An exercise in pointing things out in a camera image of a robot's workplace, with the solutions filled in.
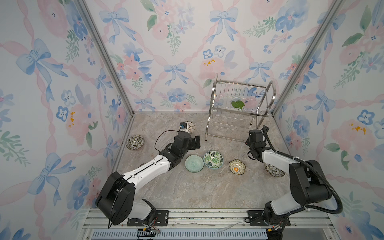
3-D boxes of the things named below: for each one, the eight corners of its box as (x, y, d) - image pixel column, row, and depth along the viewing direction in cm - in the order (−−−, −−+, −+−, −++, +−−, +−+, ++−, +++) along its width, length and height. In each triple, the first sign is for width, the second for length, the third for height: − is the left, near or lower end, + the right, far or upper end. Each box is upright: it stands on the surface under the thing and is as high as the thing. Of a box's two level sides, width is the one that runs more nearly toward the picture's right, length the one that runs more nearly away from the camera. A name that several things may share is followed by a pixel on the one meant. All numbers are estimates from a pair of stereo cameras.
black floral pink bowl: (126, 150, 100) (124, 147, 97) (130, 138, 107) (128, 134, 103) (143, 150, 101) (141, 147, 97) (146, 138, 107) (144, 134, 103)
